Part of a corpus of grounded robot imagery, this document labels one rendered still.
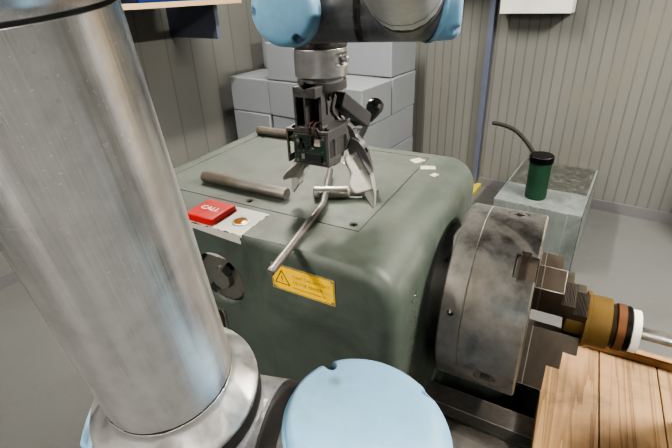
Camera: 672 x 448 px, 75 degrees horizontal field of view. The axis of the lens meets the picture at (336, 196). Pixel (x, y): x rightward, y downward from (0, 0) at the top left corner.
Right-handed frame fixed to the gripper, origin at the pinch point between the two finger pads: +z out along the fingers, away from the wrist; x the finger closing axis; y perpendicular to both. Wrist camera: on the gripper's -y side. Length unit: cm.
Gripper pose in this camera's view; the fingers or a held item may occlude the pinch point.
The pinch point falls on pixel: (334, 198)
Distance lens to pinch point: 72.6
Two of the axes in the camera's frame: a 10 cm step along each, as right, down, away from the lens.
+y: -4.8, 3.9, -7.9
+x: 8.8, 1.8, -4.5
